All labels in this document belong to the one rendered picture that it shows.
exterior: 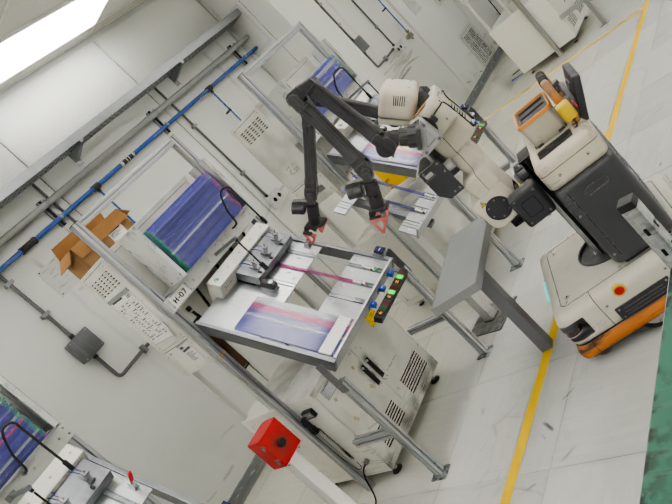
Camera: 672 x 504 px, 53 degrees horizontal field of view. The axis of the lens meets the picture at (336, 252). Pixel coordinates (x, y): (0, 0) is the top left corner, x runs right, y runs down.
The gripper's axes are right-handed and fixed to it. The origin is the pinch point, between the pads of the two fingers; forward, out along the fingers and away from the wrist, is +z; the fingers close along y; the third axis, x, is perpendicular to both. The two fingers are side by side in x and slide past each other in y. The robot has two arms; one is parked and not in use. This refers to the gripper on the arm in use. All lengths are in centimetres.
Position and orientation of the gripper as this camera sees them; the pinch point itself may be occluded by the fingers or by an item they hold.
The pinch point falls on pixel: (316, 236)
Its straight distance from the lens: 330.1
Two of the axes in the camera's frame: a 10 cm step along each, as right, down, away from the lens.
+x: 9.0, 2.1, -3.8
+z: 0.9, 7.6, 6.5
